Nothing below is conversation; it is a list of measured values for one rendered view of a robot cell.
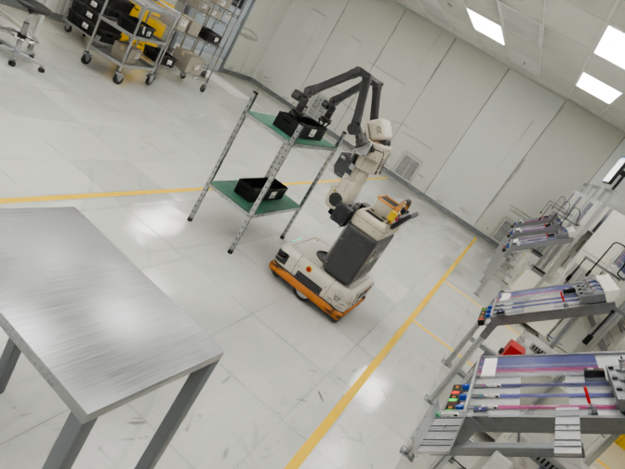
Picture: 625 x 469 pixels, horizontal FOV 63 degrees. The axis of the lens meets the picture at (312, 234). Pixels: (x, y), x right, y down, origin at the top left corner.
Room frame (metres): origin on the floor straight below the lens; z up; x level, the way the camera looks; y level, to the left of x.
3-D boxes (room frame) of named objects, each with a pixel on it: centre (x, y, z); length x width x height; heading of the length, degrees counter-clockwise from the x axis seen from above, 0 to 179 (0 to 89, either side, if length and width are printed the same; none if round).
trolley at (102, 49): (6.16, 3.09, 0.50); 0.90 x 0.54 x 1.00; 179
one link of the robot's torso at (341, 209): (3.71, -0.06, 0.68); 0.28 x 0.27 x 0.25; 164
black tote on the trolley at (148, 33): (6.13, 3.10, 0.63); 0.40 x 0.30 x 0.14; 179
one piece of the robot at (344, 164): (3.80, 0.04, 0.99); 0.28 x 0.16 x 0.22; 164
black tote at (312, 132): (3.93, 0.51, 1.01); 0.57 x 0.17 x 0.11; 164
